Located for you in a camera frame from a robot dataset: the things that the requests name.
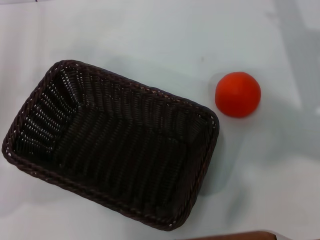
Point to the dark brown woven basket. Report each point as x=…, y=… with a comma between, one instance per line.
x=112, y=150

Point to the red tomato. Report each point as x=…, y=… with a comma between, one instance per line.
x=237, y=95

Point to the brown wooden edge strip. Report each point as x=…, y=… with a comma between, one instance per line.
x=230, y=236

